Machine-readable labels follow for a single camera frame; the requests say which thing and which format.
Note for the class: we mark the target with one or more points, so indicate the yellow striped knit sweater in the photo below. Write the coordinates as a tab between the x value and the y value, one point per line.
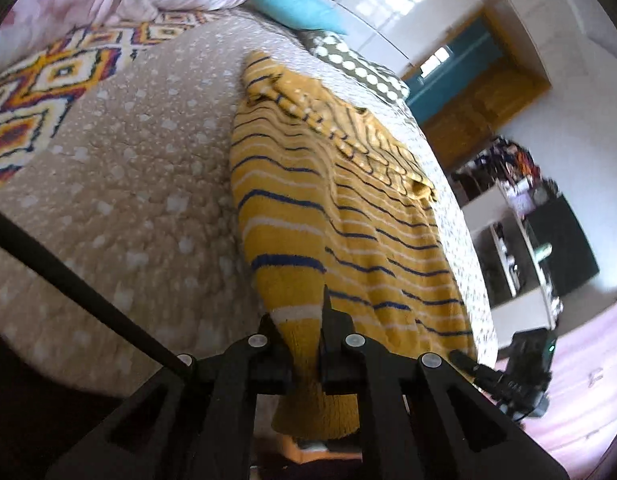
333	240

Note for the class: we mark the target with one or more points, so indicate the beige quilted bed cover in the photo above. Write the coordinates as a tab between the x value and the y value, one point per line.
138	200

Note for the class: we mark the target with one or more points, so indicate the white cluttered shelf unit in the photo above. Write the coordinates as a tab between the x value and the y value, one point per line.
508	240

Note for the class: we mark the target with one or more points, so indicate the teal glass door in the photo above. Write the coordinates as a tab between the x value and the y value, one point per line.
453	60

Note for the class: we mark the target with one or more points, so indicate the wooden door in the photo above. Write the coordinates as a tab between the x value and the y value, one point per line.
483	110

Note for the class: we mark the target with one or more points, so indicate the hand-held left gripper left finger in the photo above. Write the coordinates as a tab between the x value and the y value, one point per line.
269	371

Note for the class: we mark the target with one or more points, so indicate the diamond patterned blanket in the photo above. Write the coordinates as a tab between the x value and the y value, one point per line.
53	85

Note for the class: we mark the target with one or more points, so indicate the black screen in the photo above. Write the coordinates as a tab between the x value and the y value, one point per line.
563	245

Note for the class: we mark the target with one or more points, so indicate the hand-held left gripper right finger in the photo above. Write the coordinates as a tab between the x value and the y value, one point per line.
336	360

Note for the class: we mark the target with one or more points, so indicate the white glossy wardrobe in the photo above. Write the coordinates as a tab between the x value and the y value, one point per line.
388	0

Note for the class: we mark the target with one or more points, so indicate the black rod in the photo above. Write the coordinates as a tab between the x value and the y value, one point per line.
78	285

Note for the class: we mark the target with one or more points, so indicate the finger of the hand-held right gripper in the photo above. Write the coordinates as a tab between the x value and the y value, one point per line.
476	367

